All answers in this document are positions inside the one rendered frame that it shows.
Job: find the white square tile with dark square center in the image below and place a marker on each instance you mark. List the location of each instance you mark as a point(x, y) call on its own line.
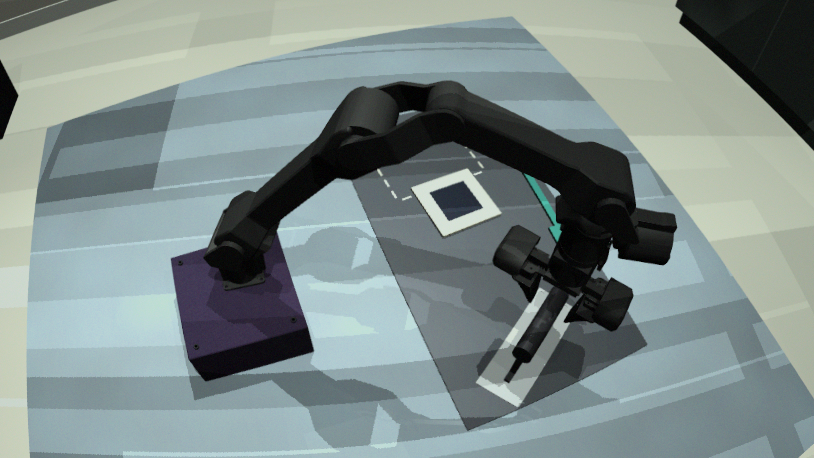
point(455, 202)

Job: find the small trowel with black handle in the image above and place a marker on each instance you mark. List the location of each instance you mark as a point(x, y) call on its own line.
point(529, 345)

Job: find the teal trowel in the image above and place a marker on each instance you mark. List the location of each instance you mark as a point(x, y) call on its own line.
point(555, 229)

